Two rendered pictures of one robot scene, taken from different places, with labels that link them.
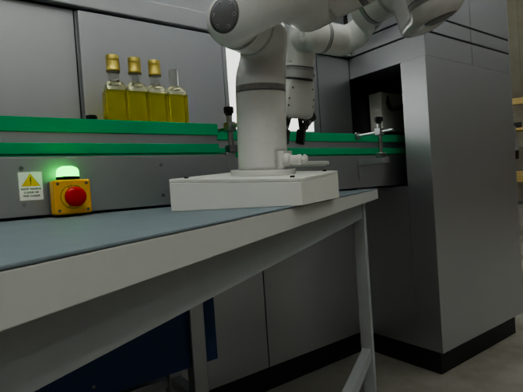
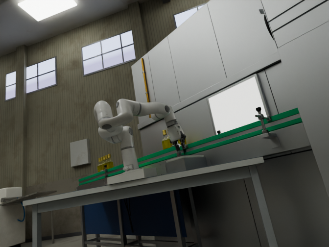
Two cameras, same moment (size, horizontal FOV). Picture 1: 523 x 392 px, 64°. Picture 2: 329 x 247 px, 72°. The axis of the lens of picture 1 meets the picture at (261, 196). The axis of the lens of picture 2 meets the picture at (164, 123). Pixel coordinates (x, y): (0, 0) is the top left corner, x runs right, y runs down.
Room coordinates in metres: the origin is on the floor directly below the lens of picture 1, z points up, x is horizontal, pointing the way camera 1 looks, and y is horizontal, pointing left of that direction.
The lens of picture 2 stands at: (0.81, -1.54, 0.66)
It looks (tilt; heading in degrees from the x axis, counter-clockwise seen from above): 16 degrees up; 80
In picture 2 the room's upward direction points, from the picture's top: 10 degrees counter-clockwise
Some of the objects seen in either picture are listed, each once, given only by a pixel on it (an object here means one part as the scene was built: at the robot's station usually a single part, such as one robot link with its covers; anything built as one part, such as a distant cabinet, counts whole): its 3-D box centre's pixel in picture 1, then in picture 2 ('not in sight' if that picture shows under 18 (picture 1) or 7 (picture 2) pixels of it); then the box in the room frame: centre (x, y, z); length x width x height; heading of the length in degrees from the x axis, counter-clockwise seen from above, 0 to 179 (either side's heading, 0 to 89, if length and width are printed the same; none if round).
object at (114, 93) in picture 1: (117, 120); (167, 149); (1.13, 0.37, 0.99); 0.06 x 0.06 x 0.21; 35
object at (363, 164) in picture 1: (375, 148); (265, 127); (1.55, -0.43, 0.90); 0.17 x 0.05 x 0.23; 36
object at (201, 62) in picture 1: (217, 85); (209, 118); (1.47, 0.13, 1.15); 0.90 x 0.03 x 0.34; 126
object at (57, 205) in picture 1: (69, 197); not in sight; (0.87, 0.40, 0.79); 0.07 x 0.07 x 0.07; 36
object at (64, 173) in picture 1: (67, 173); not in sight; (0.87, 0.40, 0.84); 0.04 x 0.04 x 0.03
